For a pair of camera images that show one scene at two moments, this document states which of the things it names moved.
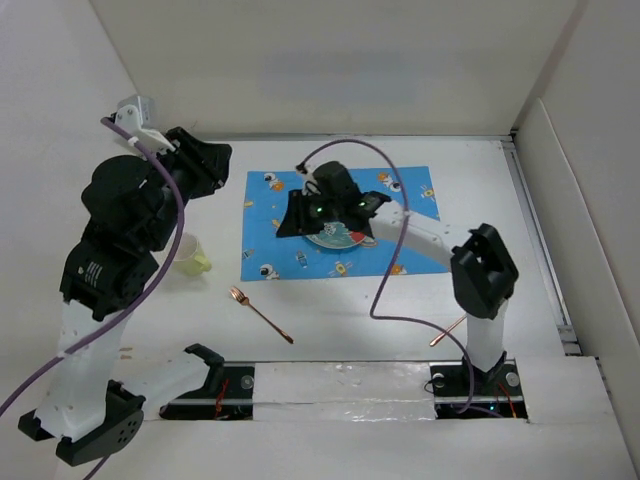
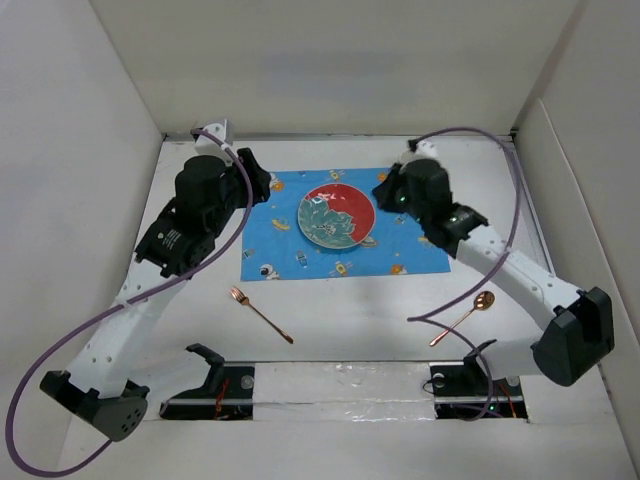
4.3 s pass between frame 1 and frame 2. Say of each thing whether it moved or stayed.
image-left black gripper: moved
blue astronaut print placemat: stayed
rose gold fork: stayed
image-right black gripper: moved
